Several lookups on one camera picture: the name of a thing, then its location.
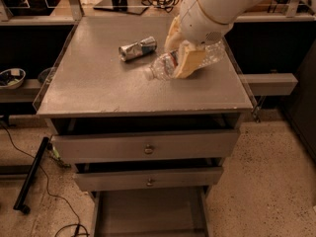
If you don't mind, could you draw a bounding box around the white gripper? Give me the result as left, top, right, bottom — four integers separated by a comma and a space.
164, 0, 233, 79

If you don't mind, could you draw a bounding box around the clear plastic water bottle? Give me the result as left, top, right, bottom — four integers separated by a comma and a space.
144, 40, 225, 80

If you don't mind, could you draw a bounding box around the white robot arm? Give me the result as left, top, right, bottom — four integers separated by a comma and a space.
165, 0, 316, 79

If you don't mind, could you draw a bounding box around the top grey drawer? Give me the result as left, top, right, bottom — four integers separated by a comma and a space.
52, 129, 240, 163

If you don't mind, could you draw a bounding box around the grey drawer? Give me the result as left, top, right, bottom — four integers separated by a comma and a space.
74, 167, 223, 192
91, 187, 213, 237
52, 129, 240, 163

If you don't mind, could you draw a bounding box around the grey drawer cabinet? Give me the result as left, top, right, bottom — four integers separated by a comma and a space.
33, 15, 258, 237

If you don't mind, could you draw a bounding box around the middle grey drawer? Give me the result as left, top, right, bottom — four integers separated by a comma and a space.
74, 167, 223, 192

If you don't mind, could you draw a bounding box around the bottom grey drawer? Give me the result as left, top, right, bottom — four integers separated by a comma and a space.
91, 187, 213, 237

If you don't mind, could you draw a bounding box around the crushed silver can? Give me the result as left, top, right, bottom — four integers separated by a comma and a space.
118, 37, 157, 62

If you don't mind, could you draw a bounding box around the black monitor stand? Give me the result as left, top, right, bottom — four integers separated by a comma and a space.
94, 0, 148, 15

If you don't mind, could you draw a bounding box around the dark round bowl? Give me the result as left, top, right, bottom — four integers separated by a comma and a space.
38, 67, 56, 84

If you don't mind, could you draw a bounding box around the white bowl with items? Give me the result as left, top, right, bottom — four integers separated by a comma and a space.
0, 68, 26, 89

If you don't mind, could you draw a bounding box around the black bar on floor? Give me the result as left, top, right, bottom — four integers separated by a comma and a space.
13, 137, 49, 214

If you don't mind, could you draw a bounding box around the black floor cable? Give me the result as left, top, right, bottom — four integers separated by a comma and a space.
0, 120, 91, 237

